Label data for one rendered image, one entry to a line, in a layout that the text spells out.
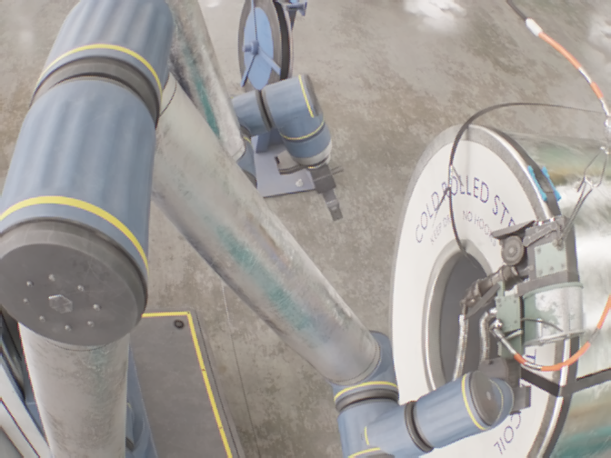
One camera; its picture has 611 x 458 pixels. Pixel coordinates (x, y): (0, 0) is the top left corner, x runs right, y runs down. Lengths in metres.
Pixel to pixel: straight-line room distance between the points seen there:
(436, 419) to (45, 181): 0.72
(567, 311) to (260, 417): 1.57
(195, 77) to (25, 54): 3.17
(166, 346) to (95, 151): 1.85
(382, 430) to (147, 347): 1.36
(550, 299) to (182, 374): 1.34
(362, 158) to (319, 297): 2.62
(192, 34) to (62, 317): 0.84
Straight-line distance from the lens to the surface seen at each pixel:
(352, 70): 4.12
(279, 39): 2.78
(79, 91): 0.54
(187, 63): 1.29
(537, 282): 1.33
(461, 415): 1.01
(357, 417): 1.10
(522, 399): 1.24
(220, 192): 0.77
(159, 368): 2.27
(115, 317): 0.49
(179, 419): 2.17
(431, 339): 2.23
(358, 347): 1.05
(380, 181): 3.45
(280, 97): 1.60
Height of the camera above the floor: 2.33
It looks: 46 degrees down
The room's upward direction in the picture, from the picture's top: 15 degrees clockwise
